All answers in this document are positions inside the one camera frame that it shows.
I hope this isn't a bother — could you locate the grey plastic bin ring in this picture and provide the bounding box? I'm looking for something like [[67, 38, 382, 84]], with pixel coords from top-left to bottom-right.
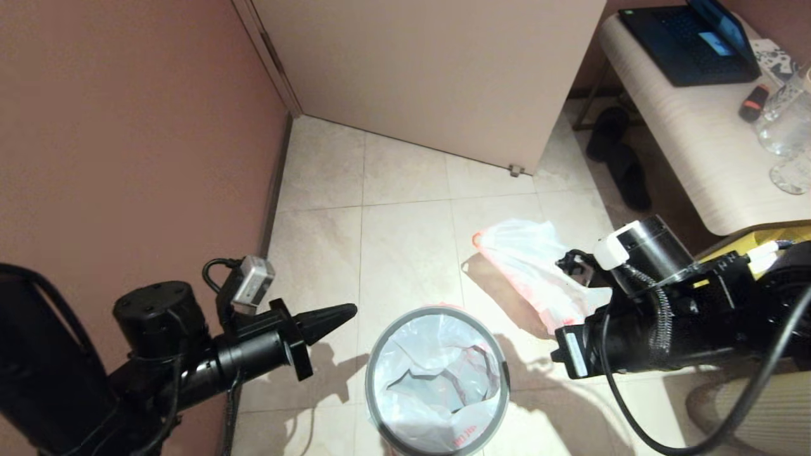
[[365, 305, 511, 456]]

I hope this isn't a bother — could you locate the spare white plastic bag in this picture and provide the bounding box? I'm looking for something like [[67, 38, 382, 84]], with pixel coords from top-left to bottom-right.
[[472, 219, 612, 338]]

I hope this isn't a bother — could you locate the white red-printed plastic bag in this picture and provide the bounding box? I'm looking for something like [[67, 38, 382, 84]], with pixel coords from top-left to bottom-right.
[[373, 310, 504, 453]]

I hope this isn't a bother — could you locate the black slipper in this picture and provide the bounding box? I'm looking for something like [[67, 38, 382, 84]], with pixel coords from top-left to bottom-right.
[[605, 147, 652, 213], [584, 108, 632, 164]]

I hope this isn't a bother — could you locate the beige striped stool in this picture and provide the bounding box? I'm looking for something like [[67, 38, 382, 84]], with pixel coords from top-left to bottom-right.
[[686, 370, 811, 456]]

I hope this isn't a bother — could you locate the cream striped bench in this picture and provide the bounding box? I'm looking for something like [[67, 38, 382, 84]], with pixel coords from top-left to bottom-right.
[[573, 14, 811, 238]]

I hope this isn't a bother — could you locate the beige door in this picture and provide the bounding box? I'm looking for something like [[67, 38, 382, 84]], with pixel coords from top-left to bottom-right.
[[252, 0, 608, 177]]

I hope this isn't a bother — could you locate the black orange handheld device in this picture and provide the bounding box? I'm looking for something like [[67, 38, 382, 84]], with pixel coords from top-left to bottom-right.
[[736, 85, 769, 125]]

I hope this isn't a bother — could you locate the dark blue laptop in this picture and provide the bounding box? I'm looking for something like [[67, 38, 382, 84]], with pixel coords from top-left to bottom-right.
[[616, 0, 760, 89]]

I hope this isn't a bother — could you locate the clear ribbed glass bottle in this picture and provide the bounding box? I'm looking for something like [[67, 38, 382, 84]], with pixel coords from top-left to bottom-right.
[[759, 63, 811, 124]]

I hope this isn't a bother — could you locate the white black patterned card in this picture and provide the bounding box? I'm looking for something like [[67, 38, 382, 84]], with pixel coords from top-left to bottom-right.
[[748, 41, 796, 87]]

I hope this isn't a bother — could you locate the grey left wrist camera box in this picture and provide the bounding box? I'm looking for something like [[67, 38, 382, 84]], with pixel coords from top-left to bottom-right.
[[231, 255, 277, 316]]

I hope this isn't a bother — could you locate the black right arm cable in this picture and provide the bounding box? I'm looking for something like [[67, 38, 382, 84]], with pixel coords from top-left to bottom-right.
[[599, 263, 811, 456]]

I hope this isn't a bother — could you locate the yellow bag with black handle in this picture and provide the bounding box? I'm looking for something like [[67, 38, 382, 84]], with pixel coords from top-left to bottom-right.
[[694, 226, 811, 279]]

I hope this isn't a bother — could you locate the beige door frame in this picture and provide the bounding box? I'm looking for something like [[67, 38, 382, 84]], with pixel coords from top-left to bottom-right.
[[231, 0, 303, 120]]

